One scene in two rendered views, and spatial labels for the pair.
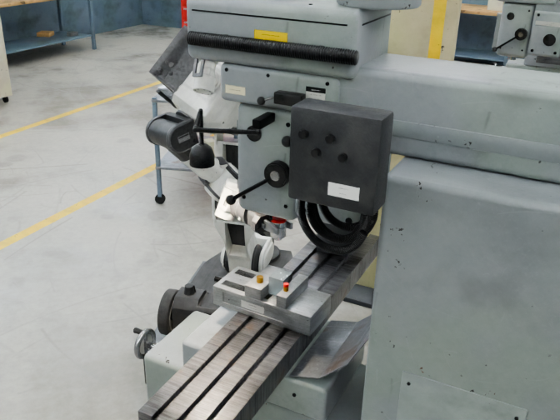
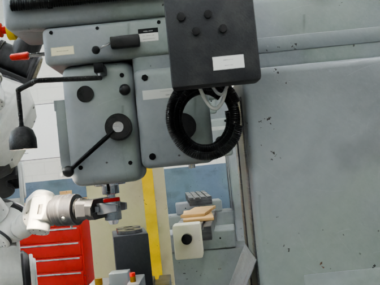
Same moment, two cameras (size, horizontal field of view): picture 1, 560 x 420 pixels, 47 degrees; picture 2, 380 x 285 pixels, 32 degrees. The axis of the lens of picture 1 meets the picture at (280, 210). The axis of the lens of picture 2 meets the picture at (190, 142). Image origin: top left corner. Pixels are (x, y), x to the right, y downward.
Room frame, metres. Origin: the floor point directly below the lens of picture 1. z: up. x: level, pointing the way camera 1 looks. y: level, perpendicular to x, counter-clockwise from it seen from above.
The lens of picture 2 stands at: (-0.04, 0.62, 1.36)
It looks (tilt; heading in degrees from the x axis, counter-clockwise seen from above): 1 degrees up; 334
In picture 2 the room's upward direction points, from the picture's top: 6 degrees counter-clockwise
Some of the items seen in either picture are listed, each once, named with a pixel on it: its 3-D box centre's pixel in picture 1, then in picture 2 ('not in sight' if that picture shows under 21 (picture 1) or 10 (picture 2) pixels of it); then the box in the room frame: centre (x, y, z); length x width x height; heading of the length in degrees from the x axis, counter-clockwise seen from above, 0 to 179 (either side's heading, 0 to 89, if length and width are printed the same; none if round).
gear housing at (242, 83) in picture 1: (296, 80); (112, 48); (1.70, -0.03, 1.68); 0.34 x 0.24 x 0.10; 64
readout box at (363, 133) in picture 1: (337, 157); (211, 39); (1.28, -0.12, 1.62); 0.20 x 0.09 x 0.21; 64
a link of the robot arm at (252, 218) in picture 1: (258, 215); (83, 210); (1.78, 0.07, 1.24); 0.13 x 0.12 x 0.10; 132
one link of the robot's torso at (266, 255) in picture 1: (247, 253); not in sight; (2.56, 0.14, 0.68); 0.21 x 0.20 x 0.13; 168
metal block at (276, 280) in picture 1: (280, 282); (120, 282); (1.74, -0.01, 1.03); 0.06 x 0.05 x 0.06; 152
